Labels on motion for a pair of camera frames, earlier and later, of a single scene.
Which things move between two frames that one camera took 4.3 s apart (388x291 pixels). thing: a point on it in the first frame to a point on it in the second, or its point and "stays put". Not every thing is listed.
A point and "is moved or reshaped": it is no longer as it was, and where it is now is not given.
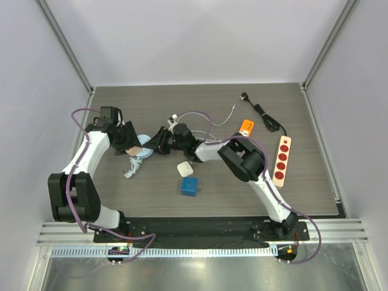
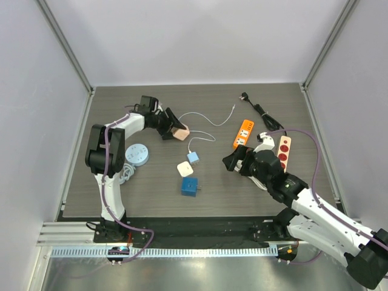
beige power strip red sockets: (282, 162) stays put
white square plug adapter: (185, 168) stays put
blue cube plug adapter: (190, 186) stays put
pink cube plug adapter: (134, 150) is moved or reshaped
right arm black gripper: (163, 140) to (240, 162)
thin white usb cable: (224, 122) stays put
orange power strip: (246, 127) stays put
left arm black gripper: (132, 139) to (166, 132)
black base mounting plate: (201, 233) stays put
